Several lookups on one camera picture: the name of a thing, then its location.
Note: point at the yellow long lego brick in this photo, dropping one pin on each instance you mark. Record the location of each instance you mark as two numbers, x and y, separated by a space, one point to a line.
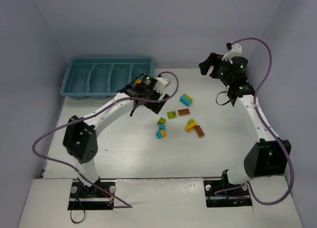
191 126

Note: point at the small green lego brick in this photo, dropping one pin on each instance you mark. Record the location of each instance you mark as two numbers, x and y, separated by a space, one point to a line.
190 121

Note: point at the small yellow lego brick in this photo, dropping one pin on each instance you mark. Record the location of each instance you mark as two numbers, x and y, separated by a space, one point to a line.
163 133

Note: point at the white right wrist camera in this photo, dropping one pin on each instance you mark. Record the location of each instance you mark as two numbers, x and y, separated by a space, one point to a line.
234 50

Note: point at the cyan square lego brick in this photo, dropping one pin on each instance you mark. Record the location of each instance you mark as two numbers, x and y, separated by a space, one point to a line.
161 126

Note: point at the green long lego brick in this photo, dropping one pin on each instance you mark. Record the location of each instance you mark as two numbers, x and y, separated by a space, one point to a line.
188 98

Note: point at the brown long lego brick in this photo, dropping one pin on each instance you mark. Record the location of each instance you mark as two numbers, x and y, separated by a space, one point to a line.
199 131

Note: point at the teal compartment tray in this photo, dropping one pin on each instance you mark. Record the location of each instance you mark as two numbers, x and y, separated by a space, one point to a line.
100 77

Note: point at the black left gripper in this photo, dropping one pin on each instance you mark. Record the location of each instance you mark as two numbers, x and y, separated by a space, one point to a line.
153 103

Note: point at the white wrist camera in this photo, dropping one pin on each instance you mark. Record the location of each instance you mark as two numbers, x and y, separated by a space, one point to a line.
161 84
234 50

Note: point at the green square lego brick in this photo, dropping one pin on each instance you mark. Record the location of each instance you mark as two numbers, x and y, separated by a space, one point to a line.
161 121

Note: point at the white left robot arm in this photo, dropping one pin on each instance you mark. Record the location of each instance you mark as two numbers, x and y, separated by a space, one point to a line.
80 140

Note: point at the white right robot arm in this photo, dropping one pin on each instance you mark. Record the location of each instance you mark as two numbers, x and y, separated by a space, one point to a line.
267 157

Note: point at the cyan long lego brick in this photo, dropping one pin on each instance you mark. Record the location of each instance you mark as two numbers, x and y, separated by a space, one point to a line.
184 101

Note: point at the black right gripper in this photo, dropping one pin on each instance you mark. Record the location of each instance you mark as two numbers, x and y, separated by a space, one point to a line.
213 65

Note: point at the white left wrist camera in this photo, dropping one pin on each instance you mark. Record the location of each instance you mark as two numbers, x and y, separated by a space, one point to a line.
161 84

